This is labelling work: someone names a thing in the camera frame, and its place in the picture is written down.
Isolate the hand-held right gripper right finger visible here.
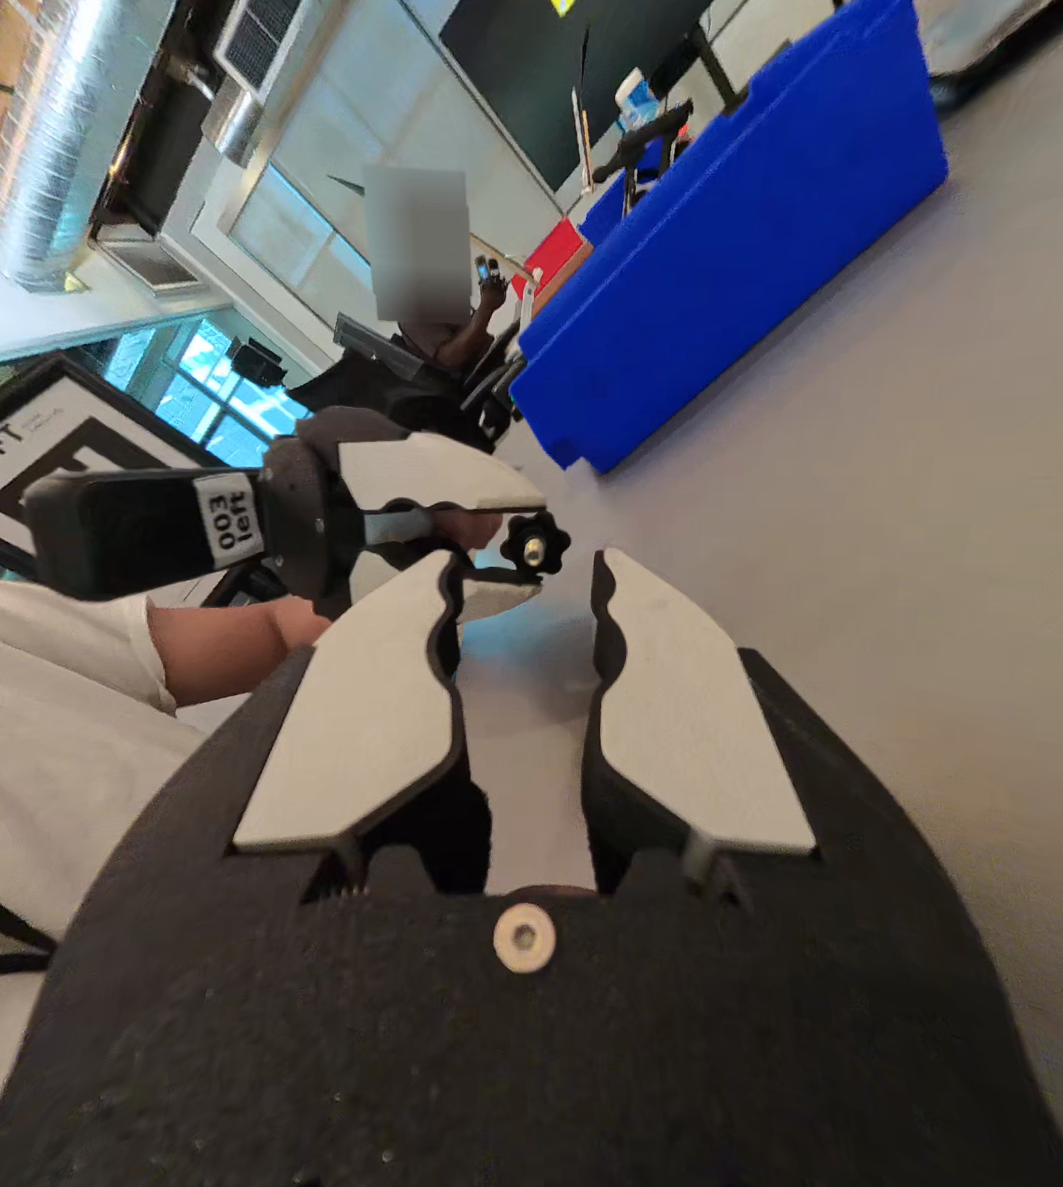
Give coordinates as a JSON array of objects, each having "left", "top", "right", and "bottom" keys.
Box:
[{"left": 582, "top": 546, "right": 818, "bottom": 864}]

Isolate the black metal stand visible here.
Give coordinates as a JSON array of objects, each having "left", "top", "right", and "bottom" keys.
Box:
[{"left": 591, "top": 100, "right": 695, "bottom": 187}]

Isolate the framed marker sign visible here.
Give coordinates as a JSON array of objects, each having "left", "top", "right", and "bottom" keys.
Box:
[{"left": 0, "top": 356, "right": 229, "bottom": 563}]

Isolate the red bin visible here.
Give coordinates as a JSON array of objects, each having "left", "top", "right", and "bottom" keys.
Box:
[{"left": 510, "top": 218, "right": 593, "bottom": 300}]

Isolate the large black screen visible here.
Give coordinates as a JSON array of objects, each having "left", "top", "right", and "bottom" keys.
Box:
[{"left": 439, "top": 0, "right": 713, "bottom": 192}]

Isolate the person's light clothing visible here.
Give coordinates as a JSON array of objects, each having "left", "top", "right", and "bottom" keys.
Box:
[{"left": 0, "top": 579, "right": 255, "bottom": 1187}]

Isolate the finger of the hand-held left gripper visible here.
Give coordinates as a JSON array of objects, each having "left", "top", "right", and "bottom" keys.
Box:
[
  {"left": 350, "top": 542, "right": 546, "bottom": 621},
  {"left": 339, "top": 430, "right": 550, "bottom": 513}
]

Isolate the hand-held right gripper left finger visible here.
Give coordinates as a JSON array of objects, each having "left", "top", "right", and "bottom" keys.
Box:
[{"left": 232, "top": 551, "right": 487, "bottom": 859}]

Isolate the black knob screw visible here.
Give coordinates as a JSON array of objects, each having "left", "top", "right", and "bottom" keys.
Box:
[{"left": 501, "top": 514, "right": 572, "bottom": 579}]

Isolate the silver air duct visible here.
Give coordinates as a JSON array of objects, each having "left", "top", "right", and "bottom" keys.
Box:
[{"left": 2, "top": 0, "right": 183, "bottom": 291}]

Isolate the small blue bin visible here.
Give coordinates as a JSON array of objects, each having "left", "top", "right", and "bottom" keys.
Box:
[{"left": 582, "top": 138, "right": 681, "bottom": 245}]

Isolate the person's left hand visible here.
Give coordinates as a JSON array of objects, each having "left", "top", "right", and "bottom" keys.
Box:
[{"left": 434, "top": 509, "right": 503, "bottom": 555}]

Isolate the blue plastic bin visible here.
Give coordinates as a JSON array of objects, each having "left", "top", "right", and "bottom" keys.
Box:
[{"left": 508, "top": 0, "right": 951, "bottom": 476}]

